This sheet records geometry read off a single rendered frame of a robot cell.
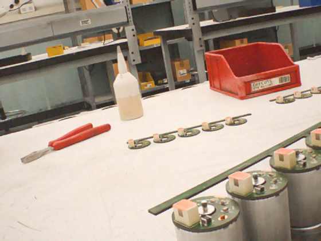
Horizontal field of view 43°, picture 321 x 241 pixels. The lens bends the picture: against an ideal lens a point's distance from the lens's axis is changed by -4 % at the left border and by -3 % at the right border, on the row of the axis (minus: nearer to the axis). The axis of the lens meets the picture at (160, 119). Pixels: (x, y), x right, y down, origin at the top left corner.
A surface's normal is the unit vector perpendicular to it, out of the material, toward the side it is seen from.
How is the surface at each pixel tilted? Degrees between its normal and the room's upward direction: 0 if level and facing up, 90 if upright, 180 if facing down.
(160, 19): 90
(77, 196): 0
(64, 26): 90
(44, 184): 0
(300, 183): 90
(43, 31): 90
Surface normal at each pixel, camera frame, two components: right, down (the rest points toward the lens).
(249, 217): -0.50, 0.30
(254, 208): -0.26, 0.29
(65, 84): 0.36, 0.17
